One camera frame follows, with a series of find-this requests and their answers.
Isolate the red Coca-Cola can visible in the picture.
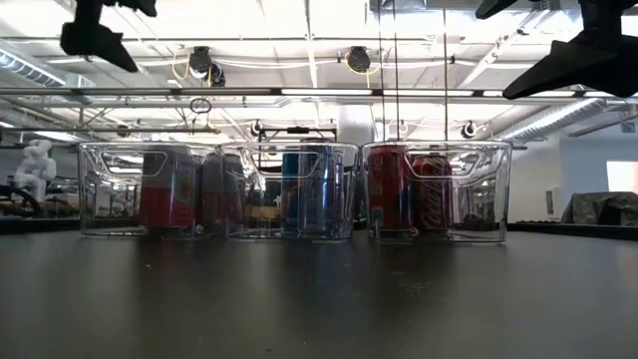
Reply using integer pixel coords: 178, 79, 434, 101
366, 144, 415, 235

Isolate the thin horizontal overhead bar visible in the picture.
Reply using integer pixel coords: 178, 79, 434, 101
0, 127, 221, 135

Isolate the bright white window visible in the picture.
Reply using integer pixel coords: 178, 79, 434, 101
606, 160, 638, 194

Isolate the grey-green tarp bundle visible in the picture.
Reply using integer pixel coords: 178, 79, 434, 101
560, 191, 638, 226

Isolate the clear plastic bin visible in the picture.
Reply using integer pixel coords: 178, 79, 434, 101
78, 142, 223, 238
218, 141, 361, 244
359, 140, 513, 244

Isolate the silver ventilation duct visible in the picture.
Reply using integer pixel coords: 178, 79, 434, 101
0, 38, 97, 106
490, 97, 612, 144

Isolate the thin black hanging cable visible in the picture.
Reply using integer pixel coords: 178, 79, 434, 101
394, 0, 400, 144
443, 0, 449, 144

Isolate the white wall box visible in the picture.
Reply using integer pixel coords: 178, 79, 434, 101
544, 186, 562, 218

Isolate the black curved hose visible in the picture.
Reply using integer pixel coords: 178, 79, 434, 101
0, 184, 49, 218

